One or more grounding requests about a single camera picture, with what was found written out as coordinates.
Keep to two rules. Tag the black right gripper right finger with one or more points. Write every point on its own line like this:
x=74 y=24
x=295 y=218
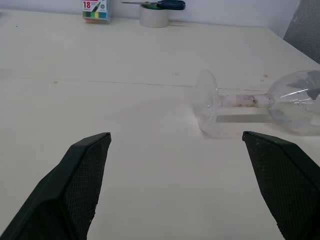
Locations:
x=287 y=185

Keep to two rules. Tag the colour marker pack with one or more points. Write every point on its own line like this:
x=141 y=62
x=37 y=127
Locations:
x=96 y=11

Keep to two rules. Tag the clear container under scissors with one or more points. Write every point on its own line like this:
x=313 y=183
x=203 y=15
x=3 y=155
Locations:
x=153 y=18

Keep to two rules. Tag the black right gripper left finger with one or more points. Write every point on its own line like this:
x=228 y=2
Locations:
x=65 y=190

